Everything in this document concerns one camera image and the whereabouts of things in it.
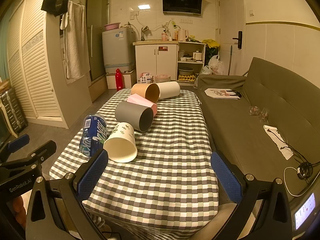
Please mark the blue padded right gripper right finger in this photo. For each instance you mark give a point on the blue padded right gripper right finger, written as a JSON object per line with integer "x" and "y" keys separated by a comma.
{"x": 262, "y": 207}

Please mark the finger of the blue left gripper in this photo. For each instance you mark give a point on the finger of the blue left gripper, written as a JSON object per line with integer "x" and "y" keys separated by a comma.
{"x": 15, "y": 145}

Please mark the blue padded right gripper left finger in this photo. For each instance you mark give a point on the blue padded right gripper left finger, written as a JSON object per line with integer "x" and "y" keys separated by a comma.
{"x": 44, "y": 220}

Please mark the tan paper cup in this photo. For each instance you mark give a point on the tan paper cup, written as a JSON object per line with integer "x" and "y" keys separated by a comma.
{"x": 149, "y": 91}

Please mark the white floral paper cup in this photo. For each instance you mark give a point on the white floral paper cup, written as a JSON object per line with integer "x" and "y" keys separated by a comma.
{"x": 121, "y": 145}

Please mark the grey paper cup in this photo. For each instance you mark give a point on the grey paper cup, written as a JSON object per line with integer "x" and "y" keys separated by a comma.
{"x": 138, "y": 116}

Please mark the pink paper cup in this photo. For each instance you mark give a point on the pink paper cup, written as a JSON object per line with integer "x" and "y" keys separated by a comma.
{"x": 139, "y": 100}

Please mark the silver suitcase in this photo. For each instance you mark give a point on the silver suitcase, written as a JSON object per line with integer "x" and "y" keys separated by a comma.
{"x": 12, "y": 111}

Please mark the lit device screen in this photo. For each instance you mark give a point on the lit device screen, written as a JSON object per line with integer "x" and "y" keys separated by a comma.
{"x": 306, "y": 213}

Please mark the white paper on sofa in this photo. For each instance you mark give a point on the white paper on sofa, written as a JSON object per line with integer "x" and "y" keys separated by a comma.
{"x": 282, "y": 146}

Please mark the grey sofa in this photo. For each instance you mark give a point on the grey sofa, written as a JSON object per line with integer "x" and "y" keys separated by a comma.
{"x": 275, "y": 96}

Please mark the grey checked tablecloth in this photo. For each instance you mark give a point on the grey checked tablecloth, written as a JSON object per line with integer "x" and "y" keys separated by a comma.
{"x": 169, "y": 191}

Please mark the white louvered wardrobe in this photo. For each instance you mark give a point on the white louvered wardrobe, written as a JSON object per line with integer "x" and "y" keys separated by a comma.
{"x": 28, "y": 65}

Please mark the red thermos bottle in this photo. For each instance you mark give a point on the red thermos bottle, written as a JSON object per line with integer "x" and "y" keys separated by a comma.
{"x": 119, "y": 80}

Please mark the white plastic bag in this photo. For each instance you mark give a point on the white plastic bag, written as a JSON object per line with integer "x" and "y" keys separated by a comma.
{"x": 216, "y": 65}

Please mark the small carton box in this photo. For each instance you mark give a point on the small carton box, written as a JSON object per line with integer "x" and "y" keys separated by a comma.
{"x": 146, "y": 78}

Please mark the hanging grey towel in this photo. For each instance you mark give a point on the hanging grey towel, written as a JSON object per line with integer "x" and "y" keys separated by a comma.
{"x": 74, "y": 29}

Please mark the white kitchen cabinet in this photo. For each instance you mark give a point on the white kitchen cabinet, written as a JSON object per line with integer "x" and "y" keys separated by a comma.
{"x": 157, "y": 57}

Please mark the white washing machine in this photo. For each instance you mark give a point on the white washing machine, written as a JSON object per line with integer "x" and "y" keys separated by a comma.
{"x": 118, "y": 50}

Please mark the black hanging bag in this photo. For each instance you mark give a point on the black hanging bag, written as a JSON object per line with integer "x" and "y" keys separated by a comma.
{"x": 55, "y": 7}

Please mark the pink basin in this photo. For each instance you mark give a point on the pink basin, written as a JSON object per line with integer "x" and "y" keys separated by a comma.
{"x": 112, "y": 26}

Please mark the white electric kettle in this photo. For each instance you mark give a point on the white electric kettle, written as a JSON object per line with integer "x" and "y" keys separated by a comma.
{"x": 182, "y": 35}

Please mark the white door with black handle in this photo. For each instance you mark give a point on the white door with black handle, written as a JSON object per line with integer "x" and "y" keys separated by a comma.
{"x": 231, "y": 35}

